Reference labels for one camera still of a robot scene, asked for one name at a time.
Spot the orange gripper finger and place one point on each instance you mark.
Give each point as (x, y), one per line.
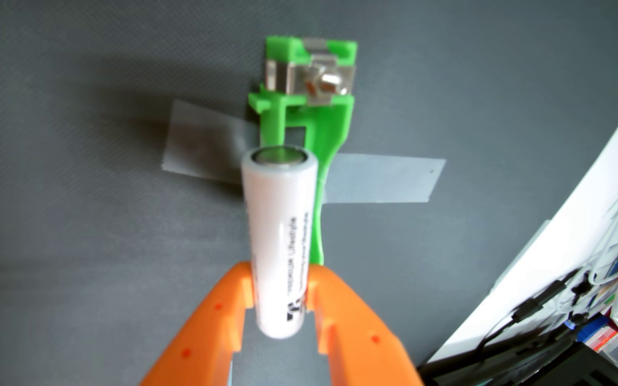
(365, 343)
(207, 338)

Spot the white cylindrical battery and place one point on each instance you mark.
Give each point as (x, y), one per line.
(279, 230)

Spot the green battery holder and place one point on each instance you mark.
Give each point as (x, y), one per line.
(330, 123)

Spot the dark grey table mat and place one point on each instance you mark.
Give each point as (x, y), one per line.
(73, 241)

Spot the grey tape strip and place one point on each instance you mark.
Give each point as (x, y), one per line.
(384, 177)

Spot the black Dell laptop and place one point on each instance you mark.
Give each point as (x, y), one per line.
(556, 370)

